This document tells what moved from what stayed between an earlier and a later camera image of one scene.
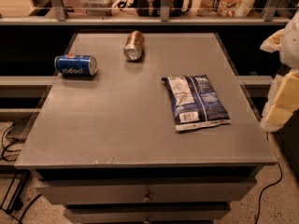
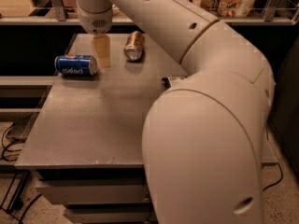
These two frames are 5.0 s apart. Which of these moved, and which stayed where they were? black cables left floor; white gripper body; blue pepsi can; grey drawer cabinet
Moved: white gripper body
Stayed: black cables left floor; grey drawer cabinet; blue pepsi can
